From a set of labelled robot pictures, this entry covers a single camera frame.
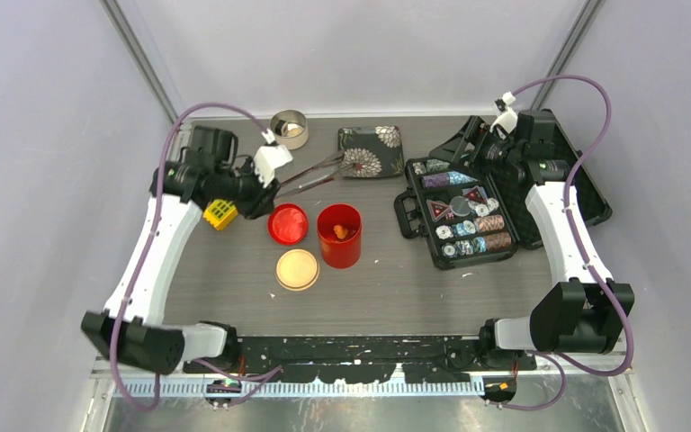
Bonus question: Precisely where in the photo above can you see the metal tongs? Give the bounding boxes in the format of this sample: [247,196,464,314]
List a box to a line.
[275,150,345,201]

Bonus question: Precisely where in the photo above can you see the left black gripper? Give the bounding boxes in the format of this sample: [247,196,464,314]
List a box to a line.
[215,155,280,219]

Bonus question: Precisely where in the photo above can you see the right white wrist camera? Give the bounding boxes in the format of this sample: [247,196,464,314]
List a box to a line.
[489,92,518,139]

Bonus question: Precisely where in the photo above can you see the orange fried food top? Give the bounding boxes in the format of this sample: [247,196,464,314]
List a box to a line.
[333,224,349,241]

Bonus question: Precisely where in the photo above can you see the purple cable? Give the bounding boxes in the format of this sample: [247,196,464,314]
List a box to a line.
[494,74,636,412]
[108,102,284,414]

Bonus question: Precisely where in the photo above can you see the black floral square plate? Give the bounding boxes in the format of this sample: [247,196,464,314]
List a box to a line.
[337,125,405,179]

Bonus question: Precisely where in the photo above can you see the red cylindrical container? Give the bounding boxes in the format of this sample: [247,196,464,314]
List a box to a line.
[316,203,363,269]

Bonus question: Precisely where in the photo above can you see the beige round metal bowl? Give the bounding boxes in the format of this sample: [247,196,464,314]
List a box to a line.
[269,110,309,150]

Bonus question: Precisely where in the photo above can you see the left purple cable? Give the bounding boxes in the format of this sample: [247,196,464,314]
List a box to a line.
[108,102,284,414]

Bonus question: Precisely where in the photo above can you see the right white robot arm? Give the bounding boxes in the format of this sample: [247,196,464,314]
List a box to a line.
[429,110,635,370]

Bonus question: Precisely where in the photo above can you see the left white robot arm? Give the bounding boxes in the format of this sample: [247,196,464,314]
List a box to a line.
[81,126,292,375]

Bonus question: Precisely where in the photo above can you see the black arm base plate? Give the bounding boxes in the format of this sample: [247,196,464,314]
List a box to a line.
[184,336,536,384]

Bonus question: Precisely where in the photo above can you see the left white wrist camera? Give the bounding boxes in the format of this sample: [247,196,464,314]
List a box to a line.
[253,130,293,188]

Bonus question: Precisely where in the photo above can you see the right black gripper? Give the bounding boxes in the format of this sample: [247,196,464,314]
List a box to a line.
[430,115,524,182]

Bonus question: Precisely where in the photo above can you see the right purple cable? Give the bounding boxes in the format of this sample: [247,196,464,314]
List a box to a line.
[494,74,636,412]

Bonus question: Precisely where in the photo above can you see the beige round lid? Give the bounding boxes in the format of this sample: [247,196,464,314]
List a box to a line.
[275,248,320,292]

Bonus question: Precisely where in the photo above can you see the black poker chip case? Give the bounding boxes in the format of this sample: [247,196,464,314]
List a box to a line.
[394,109,581,270]

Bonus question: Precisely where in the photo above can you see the aluminium front rail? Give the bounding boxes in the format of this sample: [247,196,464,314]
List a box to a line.
[90,338,633,400]

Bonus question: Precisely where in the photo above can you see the yellow red toy block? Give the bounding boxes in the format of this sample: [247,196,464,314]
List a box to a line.
[203,200,238,231]

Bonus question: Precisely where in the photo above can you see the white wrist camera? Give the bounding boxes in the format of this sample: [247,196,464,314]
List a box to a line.
[489,92,518,139]
[253,130,293,188]

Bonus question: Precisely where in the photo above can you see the red round lid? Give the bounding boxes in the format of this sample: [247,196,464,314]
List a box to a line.
[267,203,309,246]

